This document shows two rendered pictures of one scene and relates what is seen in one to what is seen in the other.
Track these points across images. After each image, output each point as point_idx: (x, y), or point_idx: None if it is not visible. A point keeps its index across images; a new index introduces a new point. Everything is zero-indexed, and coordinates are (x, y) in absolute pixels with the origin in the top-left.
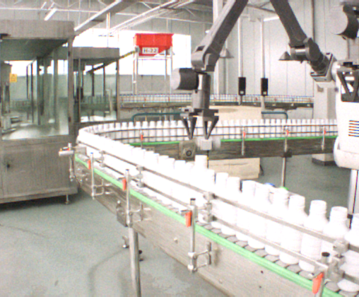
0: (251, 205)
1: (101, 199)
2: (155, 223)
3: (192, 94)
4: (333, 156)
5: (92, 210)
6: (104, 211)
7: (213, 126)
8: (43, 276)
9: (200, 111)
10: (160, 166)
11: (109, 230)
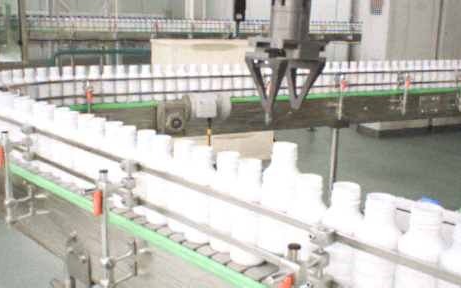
0: (447, 264)
1: (26, 227)
2: (169, 283)
3: (273, 8)
4: (394, 122)
5: None
6: (8, 230)
7: (313, 79)
8: None
9: (293, 46)
10: (178, 163)
11: (22, 268)
